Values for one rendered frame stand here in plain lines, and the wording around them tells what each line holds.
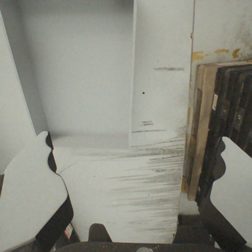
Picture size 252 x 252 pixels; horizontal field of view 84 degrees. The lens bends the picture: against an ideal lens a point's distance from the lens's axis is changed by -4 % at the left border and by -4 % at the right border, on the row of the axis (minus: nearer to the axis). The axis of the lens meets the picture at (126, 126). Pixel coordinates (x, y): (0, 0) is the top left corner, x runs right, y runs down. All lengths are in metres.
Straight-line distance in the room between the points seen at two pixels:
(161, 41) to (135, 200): 0.45
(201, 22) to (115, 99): 0.86
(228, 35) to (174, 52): 0.87
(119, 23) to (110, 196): 0.46
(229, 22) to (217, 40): 0.11
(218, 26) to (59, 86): 0.98
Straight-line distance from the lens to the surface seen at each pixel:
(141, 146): 0.37
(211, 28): 1.11
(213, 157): 1.11
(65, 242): 0.68
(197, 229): 2.06
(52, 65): 0.33
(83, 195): 0.54
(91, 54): 0.30
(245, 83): 0.79
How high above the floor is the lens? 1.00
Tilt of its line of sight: 61 degrees down
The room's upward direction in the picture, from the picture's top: 178 degrees counter-clockwise
